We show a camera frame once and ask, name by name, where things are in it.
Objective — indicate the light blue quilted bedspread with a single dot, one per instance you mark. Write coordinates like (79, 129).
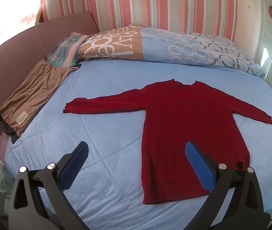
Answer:
(107, 193)

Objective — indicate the pink polka dot cloth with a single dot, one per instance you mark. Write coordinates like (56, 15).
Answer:
(4, 139)

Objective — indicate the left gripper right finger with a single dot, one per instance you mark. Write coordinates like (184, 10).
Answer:
(245, 210)

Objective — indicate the red knit sweater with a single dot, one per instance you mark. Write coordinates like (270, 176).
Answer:
(176, 114)

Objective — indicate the blue and brown patterned duvet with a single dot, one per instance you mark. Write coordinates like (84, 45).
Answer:
(138, 42)

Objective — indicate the brown folded garment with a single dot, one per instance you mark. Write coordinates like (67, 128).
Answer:
(34, 92)

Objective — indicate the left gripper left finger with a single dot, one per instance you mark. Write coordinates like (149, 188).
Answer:
(27, 210)

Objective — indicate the mauve upholstered headboard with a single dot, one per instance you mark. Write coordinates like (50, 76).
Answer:
(19, 54)

